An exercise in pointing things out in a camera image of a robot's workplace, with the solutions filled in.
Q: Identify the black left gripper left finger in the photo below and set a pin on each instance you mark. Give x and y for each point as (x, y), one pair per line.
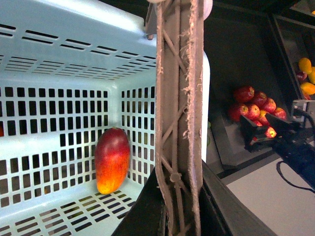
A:
(147, 216)

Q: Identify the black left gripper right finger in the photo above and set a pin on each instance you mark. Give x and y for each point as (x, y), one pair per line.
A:
(222, 213)

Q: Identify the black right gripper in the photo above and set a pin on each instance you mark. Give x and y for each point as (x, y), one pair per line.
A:
(295, 141)

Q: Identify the red yellow mango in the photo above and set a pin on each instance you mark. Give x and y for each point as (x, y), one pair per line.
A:
(112, 157)

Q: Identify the brown basket handle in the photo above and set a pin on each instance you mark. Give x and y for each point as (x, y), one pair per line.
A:
(179, 84)

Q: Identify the light blue plastic basket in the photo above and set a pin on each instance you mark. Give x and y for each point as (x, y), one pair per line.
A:
(69, 71)

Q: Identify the dark red mango far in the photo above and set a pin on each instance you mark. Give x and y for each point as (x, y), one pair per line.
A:
(301, 76)

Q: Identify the yellow mango far tray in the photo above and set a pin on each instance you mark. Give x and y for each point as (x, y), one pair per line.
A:
(305, 65)

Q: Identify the red apple in pile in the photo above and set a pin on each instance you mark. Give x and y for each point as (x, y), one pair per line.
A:
(244, 94)

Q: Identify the black fruit display tray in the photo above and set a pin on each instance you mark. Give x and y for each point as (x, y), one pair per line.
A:
(243, 49)

